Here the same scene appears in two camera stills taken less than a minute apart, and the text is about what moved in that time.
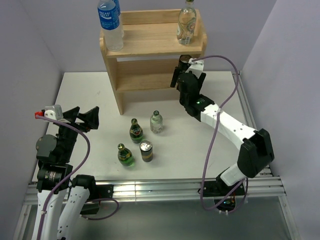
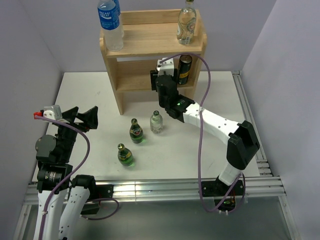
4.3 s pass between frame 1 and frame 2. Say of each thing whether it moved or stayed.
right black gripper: moved
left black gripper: stayed
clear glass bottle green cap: stayed
